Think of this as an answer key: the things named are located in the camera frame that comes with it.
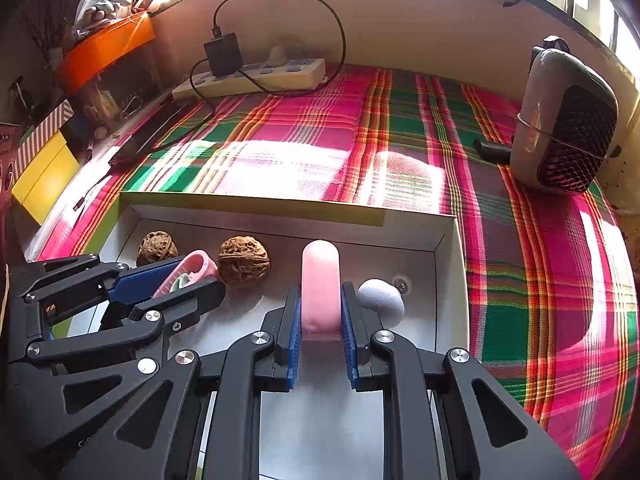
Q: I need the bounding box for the shallow cardboard box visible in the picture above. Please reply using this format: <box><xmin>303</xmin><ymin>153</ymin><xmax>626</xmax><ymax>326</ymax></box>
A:
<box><xmin>50</xmin><ymin>191</ymin><xmax>471</xmax><ymax>480</ymax></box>

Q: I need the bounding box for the grey desktop heater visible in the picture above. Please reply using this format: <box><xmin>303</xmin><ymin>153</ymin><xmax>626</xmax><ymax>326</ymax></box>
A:
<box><xmin>510</xmin><ymin>35</ymin><xmax>621</xmax><ymax>196</ymax></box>

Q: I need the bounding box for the white ball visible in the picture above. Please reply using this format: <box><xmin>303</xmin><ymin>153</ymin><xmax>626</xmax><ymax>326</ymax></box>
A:
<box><xmin>357</xmin><ymin>279</ymin><xmax>405</xmax><ymax>331</ymax></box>

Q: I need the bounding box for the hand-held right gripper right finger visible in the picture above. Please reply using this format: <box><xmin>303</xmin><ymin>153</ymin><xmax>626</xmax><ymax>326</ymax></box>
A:
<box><xmin>340</xmin><ymin>282</ymin><xmax>583</xmax><ymax>480</ymax></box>

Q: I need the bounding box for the black power adapter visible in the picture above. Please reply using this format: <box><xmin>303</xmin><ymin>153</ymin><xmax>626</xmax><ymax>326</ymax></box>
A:
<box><xmin>203</xmin><ymin>32</ymin><xmax>243</xmax><ymax>77</ymax></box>

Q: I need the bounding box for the yellow box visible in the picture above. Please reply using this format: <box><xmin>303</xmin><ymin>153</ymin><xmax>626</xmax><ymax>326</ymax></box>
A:
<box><xmin>11</xmin><ymin>130</ymin><xmax>81</xmax><ymax>226</ymax></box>

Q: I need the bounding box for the pink plastic tube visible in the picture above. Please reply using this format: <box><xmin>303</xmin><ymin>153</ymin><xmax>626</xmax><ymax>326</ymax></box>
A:
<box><xmin>301</xmin><ymin>240</ymin><xmax>342</xmax><ymax>336</ymax></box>

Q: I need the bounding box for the black charging cable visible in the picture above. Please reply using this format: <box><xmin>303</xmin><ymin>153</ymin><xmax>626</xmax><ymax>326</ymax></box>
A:
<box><xmin>187</xmin><ymin>0</ymin><xmax>348</xmax><ymax>151</ymax></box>

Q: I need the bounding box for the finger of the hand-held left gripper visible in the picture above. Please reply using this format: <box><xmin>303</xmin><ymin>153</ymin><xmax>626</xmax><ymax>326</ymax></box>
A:
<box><xmin>25</xmin><ymin>277</ymin><xmax>227</xmax><ymax>361</ymax></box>
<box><xmin>20</xmin><ymin>254</ymin><xmax>187</xmax><ymax>311</ymax></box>

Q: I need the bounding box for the striped box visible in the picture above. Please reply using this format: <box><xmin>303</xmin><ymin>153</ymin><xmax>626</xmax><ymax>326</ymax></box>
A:
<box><xmin>17</xmin><ymin>100</ymin><xmax>76</xmax><ymax>181</ymax></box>

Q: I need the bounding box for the patterned pink carton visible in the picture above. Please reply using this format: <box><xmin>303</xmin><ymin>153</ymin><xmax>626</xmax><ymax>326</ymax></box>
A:
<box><xmin>0</xmin><ymin>122</ymin><xmax>23</xmax><ymax>198</ymax></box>

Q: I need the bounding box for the black phone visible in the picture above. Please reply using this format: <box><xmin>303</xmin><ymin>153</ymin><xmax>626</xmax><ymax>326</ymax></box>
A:
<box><xmin>107</xmin><ymin>102</ymin><xmax>193</xmax><ymax>166</ymax></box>

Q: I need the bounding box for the brown walnut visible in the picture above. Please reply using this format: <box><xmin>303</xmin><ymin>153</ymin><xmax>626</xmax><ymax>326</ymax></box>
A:
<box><xmin>217</xmin><ymin>236</ymin><xmax>271</xmax><ymax>286</ymax></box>
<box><xmin>136</xmin><ymin>230</ymin><xmax>179</xmax><ymax>267</ymax></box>

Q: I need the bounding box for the black plug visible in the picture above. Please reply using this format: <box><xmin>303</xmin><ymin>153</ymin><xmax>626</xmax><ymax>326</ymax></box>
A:
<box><xmin>474</xmin><ymin>139</ymin><xmax>513</xmax><ymax>165</ymax></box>

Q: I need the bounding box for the white power strip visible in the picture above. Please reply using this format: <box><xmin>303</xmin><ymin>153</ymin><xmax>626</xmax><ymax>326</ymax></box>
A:
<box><xmin>172</xmin><ymin>57</ymin><xmax>328</xmax><ymax>101</ymax></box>

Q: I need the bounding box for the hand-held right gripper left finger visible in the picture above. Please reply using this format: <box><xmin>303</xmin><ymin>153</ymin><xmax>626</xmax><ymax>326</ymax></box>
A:
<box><xmin>60</xmin><ymin>282</ymin><xmax>303</xmax><ymax>480</ymax></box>

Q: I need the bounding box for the plaid cloth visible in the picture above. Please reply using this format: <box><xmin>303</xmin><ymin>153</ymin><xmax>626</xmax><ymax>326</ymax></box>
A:
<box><xmin>37</xmin><ymin>62</ymin><xmax>636</xmax><ymax>466</ymax></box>

